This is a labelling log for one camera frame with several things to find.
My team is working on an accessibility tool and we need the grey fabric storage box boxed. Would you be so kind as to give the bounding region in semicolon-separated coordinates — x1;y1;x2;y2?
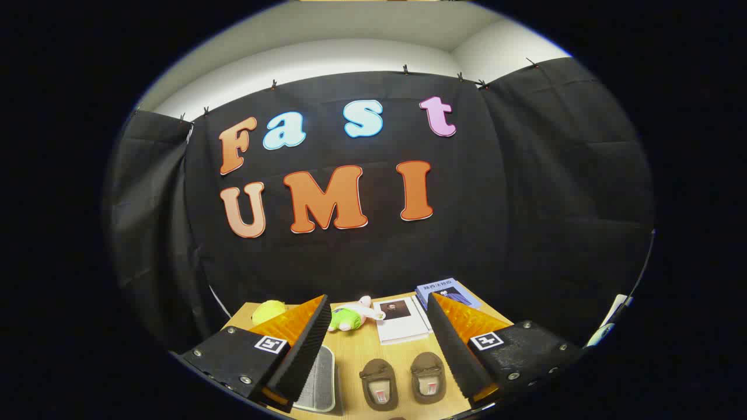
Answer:
292;344;343;416

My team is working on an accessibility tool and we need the white equipment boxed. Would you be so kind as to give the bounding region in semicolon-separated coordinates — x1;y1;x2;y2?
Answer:
586;294;634;348

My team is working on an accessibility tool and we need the yellow plush toy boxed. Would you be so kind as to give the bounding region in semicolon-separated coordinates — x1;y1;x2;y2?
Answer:
251;300;287;326

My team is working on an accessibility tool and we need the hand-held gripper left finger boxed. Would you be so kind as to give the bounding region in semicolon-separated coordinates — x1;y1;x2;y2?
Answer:
178;295;333;414

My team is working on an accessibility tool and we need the brown fuzzy slipper shoe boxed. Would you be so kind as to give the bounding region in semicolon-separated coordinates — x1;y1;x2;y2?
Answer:
358;358;400;412
410;351;448;404

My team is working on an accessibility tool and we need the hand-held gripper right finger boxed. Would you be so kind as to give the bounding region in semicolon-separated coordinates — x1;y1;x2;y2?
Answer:
426;292;585;405

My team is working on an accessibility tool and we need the blue cover book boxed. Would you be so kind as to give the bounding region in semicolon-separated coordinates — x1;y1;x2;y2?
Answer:
416;278;483;312

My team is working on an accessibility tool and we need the green and pink plush toy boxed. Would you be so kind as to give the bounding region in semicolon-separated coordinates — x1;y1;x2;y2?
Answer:
327;296;386;333

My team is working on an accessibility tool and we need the white book with portrait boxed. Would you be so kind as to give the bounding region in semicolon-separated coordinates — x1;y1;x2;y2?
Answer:
372;296;433;345

